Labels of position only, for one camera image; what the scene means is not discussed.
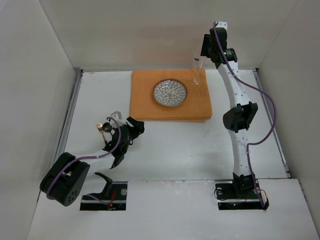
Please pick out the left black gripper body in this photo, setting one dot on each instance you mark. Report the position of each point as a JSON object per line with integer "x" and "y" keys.
{"x": 124, "y": 139}

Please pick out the clear wine glass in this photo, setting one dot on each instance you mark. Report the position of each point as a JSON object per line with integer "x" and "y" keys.
{"x": 197, "y": 65}

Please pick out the orange cloth napkin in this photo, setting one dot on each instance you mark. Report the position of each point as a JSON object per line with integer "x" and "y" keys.
{"x": 197, "y": 106}

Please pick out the black spoon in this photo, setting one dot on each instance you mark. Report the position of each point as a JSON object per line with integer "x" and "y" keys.
{"x": 107, "y": 133}

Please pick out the floral patterned ceramic plate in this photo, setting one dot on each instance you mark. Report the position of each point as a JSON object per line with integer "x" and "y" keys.
{"x": 169, "y": 92}

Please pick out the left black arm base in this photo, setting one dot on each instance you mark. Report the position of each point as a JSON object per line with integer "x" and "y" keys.
{"x": 113, "y": 196}

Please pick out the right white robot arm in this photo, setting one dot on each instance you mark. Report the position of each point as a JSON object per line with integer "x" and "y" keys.
{"x": 242, "y": 110}

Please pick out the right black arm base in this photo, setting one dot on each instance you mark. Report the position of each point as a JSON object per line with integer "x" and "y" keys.
{"x": 241, "y": 193}

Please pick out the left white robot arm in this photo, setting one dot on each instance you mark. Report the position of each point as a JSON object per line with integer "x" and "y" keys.
{"x": 64, "y": 181}

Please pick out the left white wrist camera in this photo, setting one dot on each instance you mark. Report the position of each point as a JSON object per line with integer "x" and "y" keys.
{"x": 115, "y": 119}

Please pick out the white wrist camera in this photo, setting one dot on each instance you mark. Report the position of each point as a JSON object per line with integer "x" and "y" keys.
{"x": 221, "y": 24}
{"x": 115, "y": 119}

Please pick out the gold fork dark handle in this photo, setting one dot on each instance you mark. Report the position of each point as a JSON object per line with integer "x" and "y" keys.
{"x": 101, "y": 131}

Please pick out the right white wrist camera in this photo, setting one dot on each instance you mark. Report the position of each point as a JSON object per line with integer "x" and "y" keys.
{"x": 221, "y": 24}

